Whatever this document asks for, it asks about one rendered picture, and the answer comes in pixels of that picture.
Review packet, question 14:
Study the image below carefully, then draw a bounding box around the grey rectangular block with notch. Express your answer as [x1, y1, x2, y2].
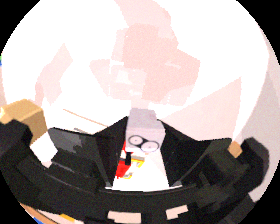
[124, 108, 165, 153]

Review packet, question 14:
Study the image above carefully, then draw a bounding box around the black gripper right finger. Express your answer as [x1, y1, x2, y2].
[156, 120, 232, 188]

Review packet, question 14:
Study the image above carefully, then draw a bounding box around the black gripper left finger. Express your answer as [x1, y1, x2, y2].
[47, 116, 129, 188]

